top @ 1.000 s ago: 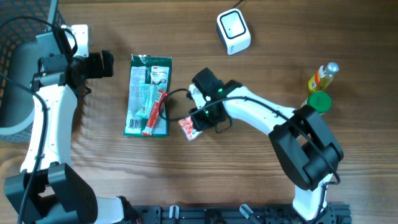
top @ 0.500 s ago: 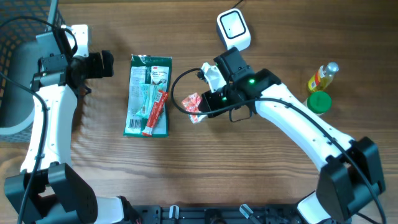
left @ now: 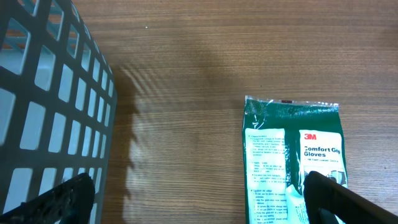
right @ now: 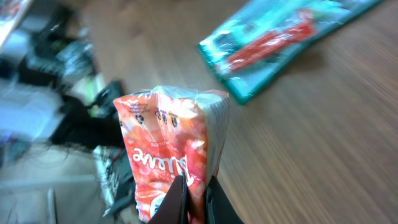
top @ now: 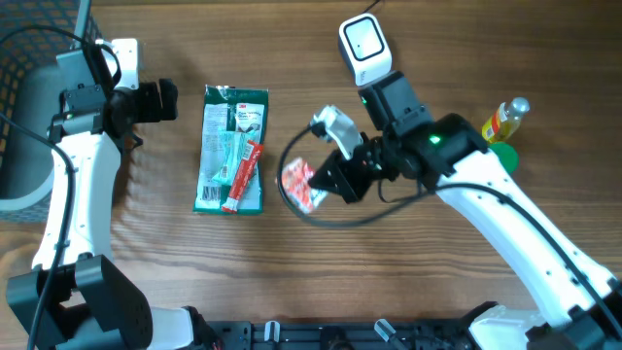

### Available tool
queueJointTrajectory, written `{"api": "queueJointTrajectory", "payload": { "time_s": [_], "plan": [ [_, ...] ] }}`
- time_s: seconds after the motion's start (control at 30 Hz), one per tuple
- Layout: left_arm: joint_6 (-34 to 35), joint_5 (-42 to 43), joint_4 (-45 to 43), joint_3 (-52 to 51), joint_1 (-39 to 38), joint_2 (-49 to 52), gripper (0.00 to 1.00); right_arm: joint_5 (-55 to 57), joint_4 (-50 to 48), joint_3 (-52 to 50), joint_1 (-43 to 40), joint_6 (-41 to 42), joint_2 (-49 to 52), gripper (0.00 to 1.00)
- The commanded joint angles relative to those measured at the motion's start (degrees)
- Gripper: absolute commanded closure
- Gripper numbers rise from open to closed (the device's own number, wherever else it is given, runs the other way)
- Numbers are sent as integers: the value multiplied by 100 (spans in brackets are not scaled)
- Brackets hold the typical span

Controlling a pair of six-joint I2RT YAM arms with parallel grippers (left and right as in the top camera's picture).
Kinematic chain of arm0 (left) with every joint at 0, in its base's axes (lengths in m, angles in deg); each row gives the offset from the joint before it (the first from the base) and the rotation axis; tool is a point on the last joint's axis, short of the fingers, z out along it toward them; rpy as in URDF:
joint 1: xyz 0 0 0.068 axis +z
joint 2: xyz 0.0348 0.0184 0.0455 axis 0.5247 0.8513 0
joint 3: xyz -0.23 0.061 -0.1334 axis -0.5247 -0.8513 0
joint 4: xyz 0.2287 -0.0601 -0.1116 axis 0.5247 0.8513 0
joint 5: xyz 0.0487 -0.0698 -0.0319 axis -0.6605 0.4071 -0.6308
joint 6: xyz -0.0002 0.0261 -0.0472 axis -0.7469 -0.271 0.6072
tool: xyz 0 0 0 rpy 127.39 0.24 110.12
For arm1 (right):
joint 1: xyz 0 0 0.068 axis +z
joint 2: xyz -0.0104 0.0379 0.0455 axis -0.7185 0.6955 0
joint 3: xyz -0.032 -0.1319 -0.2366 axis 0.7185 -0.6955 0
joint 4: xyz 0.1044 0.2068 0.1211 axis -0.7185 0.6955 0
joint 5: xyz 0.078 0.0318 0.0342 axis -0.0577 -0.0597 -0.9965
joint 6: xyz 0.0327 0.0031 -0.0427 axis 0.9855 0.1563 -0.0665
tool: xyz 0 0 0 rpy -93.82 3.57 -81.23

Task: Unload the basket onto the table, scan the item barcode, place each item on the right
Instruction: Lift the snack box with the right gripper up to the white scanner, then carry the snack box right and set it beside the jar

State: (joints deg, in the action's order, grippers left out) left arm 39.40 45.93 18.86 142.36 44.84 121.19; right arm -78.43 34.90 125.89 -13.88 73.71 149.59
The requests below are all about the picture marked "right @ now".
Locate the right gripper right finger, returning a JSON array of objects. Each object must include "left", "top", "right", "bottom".
[{"left": 205, "top": 175, "right": 244, "bottom": 224}]

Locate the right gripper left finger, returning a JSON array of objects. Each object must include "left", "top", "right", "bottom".
[{"left": 148, "top": 175, "right": 188, "bottom": 224}]

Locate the green white gloves packet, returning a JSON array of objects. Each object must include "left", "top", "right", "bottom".
[{"left": 198, "top": 0, "right": 379, "bottom": 104}]

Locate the red sachet stick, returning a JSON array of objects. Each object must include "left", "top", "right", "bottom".
[{"left": 224, "top": 9, "right": 316, "bottom": 73}]

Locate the mint green wipes packet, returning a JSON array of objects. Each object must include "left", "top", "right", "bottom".
[{"left": 200, "top": 0, "right": 343, "bottom": 61}]

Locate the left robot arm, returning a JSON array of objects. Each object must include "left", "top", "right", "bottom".
[{"left": 16, "top": 1, "right": 135, "bottom": 217}]

